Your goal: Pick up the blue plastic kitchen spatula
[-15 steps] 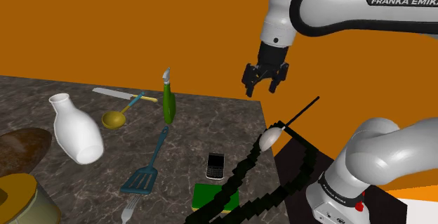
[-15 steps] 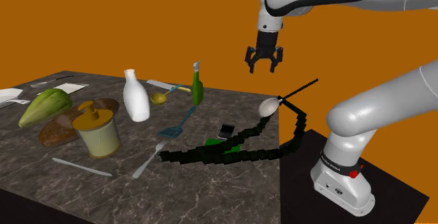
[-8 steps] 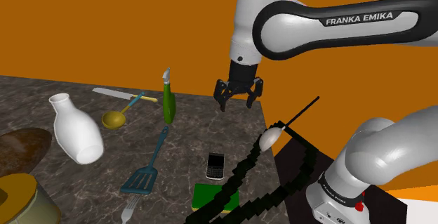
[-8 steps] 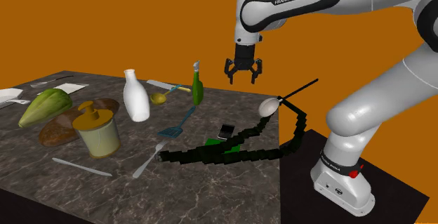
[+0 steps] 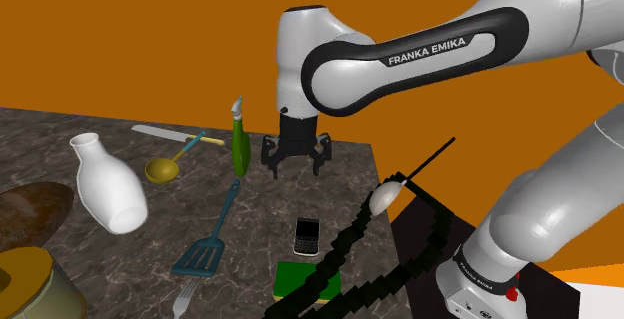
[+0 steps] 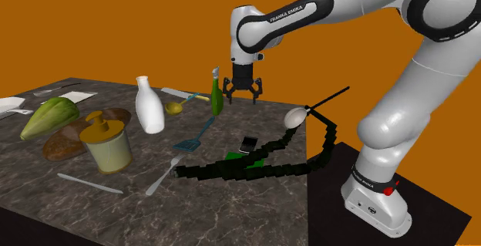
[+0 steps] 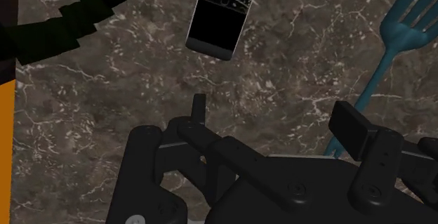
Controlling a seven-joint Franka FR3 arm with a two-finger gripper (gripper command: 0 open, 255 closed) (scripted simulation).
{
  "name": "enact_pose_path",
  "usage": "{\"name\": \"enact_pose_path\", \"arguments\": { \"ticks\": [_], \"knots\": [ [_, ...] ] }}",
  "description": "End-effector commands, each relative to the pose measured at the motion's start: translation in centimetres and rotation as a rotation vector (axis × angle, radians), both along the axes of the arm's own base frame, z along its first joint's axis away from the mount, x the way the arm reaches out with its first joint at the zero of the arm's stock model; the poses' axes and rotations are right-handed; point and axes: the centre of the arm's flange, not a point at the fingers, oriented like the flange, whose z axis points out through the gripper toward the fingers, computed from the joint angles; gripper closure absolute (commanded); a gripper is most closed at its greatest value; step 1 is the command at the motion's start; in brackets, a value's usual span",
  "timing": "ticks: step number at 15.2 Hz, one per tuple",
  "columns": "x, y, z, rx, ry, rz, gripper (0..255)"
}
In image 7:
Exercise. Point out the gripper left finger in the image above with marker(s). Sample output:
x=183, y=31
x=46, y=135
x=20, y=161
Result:
x=239, y=154

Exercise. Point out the black keypad mobile phone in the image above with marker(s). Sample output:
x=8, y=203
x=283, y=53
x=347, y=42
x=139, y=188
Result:
x=215, y=21

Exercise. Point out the teal plastic fork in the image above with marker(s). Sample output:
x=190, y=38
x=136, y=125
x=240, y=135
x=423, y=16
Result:
x=400, y=35

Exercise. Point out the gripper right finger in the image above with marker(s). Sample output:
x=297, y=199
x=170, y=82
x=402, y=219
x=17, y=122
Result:
x=376, y=168

